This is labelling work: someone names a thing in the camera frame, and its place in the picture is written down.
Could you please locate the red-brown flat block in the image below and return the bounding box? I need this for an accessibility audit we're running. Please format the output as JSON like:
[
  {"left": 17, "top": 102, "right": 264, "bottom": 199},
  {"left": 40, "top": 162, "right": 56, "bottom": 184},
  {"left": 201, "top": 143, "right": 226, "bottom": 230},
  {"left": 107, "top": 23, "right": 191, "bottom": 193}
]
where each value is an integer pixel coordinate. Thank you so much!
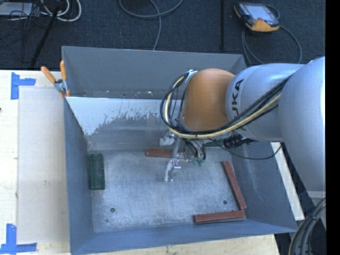
[
  {"left": 220, "top": 160, "right": 248, "bottom": 211},
  {"left": 193, "top": 209, "right": 247, "bottom": 225},
  {"left": 144, "top": 148, "right": 184, "bottom": 159}
]

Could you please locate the grey metal bin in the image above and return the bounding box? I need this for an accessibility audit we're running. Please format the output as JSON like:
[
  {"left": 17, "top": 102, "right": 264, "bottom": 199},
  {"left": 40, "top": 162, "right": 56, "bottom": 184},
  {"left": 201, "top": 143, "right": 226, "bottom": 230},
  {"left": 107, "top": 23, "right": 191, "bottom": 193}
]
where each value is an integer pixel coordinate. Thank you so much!
[{"left": 61, "top": 46, "right": 299, "bottom": 255}]

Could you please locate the dark green flat block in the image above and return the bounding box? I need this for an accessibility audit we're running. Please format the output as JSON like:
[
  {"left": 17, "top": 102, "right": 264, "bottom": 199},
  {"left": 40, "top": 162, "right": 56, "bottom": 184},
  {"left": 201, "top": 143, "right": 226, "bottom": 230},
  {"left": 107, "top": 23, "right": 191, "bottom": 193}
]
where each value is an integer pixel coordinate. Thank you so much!
[{"left": 88, "top": 152, "right": 106, "bottom": 191}]

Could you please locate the black cylinder on white bracket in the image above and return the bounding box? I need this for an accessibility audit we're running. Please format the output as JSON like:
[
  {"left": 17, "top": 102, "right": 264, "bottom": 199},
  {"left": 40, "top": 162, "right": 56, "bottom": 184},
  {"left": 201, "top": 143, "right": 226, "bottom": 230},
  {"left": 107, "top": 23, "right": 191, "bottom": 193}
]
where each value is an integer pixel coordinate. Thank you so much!
[{"left": 215, "top": 133, "right": 259, "bottom": 150}]

